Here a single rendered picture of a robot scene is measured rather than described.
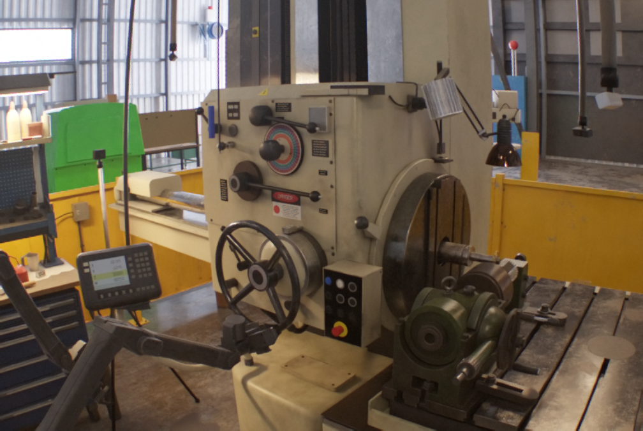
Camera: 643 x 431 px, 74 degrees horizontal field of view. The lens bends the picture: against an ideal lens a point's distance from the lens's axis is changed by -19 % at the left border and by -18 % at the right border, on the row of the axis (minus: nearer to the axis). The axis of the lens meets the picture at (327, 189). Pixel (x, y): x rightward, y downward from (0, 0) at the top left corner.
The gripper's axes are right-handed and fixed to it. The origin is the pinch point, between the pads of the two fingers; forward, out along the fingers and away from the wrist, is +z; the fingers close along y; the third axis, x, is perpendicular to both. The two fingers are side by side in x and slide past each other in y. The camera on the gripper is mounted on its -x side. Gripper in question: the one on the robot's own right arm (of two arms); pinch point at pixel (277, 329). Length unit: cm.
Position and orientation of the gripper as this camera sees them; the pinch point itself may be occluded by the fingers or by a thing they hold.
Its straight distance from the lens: 164.0
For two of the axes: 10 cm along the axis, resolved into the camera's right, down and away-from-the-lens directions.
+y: -4.0, -9.1, 1.4
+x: -6.7, 3.9, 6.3
